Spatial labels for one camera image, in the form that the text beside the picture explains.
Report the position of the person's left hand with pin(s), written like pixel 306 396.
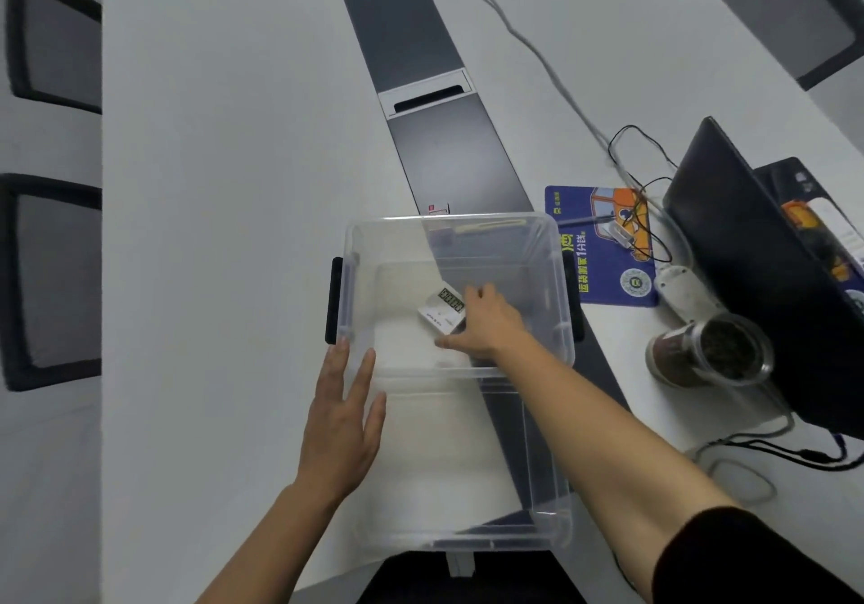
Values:
pixel 334 441

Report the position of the person's left forearm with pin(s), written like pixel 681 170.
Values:
pixel 270 549

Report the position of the dark pen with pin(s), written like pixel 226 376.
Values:
pixel 584 219

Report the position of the person's left middle finger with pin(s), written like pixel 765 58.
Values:
pixel 333 374

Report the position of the person's left thumb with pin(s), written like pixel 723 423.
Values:
pixel 376 421

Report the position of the black mesh chair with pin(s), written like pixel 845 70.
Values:
pixel 786 3
pixel 50 279
pixel 57 43

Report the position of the person's right forearm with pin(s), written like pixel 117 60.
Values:
pixel 594 448

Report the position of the black trousers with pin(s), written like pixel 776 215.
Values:
pixel 472 580

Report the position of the black sleeve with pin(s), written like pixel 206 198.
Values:
pixel 756 563

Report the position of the black laptop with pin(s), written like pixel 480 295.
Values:
pixel 749 266

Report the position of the small red white label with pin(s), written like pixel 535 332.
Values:
pixel 437 209

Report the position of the person's right hand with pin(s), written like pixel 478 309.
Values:
pixel 491 327

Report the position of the small white usb adapter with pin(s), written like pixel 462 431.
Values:
pixel 621 235

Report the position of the glass jar of tea leaves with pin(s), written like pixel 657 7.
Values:
pixel 715 352

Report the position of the person's right thumb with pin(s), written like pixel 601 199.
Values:
pixel 453 342

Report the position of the blue printed mouse pad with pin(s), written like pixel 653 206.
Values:
pixel 607 273

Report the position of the white power adapter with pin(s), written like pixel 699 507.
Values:
pixel 685 293

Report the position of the clear plastic storage box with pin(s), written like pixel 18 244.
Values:
pixel 418 435

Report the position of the white digital timer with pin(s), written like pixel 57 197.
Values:
pixel 439 308

